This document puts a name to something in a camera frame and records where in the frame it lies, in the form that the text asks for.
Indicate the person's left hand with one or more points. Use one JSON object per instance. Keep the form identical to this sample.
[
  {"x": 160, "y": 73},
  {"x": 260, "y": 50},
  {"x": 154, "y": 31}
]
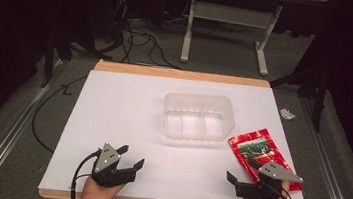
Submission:
[{"x": 99, "y": 196}]

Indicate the translucent plastic container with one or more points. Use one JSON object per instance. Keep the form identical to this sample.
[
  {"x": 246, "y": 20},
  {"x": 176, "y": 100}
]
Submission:
[{"x": 197, "y": 118}]

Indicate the red snack packet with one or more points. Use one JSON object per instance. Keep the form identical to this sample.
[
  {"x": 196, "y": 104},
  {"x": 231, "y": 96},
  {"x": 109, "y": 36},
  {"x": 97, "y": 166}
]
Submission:
[{"x": 259, "y": 149}]

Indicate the metal floor rail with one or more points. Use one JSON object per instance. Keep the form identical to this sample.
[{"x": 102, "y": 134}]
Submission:
[
  {"x": 327, "y": 170},
  {"x": 16, "y": 128}
]

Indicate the white desk frame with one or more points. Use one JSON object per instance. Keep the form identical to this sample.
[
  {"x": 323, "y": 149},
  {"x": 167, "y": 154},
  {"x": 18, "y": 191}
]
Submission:
[{"x": 229, "y": 15}]

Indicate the black metal stand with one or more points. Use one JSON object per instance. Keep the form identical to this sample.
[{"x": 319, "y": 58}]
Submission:
[
  {"x": 316, "y": 92},
  {"x": 55, "y": 52}
]

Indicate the crumpled white paper scrap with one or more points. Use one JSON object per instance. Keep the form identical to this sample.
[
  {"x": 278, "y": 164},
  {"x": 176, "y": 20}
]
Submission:
[{"x": 287, "y": 114}]

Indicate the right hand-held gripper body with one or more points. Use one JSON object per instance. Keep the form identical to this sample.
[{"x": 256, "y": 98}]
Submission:
[{"x": 265, "y": 186}]

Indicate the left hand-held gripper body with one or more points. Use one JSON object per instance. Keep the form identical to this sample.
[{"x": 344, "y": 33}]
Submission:
[{"x": 107, "y": 168}]

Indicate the white table sheet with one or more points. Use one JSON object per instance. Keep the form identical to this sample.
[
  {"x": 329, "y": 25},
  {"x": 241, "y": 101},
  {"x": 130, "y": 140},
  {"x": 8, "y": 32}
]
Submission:
[{"x": 147, "y": 133}]

